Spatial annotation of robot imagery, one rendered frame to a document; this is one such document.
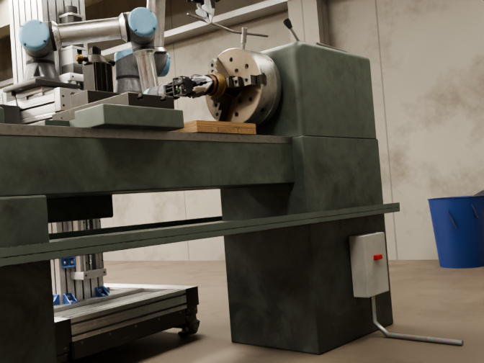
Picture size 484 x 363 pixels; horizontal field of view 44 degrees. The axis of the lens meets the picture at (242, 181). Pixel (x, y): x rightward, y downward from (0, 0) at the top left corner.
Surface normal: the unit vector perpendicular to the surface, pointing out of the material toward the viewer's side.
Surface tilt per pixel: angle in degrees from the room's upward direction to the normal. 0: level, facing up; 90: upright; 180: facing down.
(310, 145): 90
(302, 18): 90
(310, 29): 90
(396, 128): 90
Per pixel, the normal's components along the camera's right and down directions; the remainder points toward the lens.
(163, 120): 0.74, -0.07
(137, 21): 0.34, -0.07
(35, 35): 0.09, -0.03
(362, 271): -0.67, 0.03
